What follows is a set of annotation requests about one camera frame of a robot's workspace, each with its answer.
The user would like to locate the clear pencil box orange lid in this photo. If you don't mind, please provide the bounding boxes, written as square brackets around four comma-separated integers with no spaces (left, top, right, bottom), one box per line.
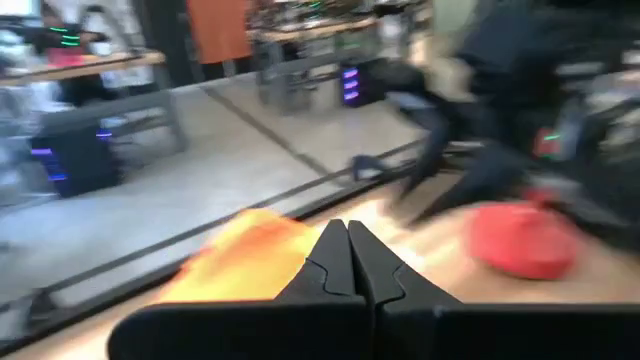
[159,208,322,304]

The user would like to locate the black frame handle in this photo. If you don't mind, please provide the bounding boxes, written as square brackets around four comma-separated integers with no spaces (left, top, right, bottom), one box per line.
[349,154,387,182]

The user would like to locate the person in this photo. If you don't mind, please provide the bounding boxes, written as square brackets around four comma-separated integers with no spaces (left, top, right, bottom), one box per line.
[187,0,254,81]

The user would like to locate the black computer tower purple lights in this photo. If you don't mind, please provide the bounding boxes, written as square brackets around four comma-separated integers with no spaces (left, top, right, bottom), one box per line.
[29,127,121,197]
[339,58,397,109]

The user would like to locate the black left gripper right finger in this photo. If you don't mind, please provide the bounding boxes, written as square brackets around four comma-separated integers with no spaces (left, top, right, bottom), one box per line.
[349,220,640,360]

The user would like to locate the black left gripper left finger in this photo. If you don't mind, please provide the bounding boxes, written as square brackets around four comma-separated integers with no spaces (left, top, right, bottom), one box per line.
[107,219,374,360]

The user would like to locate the black device green lights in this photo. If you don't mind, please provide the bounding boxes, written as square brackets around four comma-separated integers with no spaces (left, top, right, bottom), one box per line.
[19,22,109,54]

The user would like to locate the grey workbench wooden top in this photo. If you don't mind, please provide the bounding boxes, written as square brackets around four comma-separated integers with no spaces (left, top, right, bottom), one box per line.
[0,49,189,156]
[254,14,416,116]

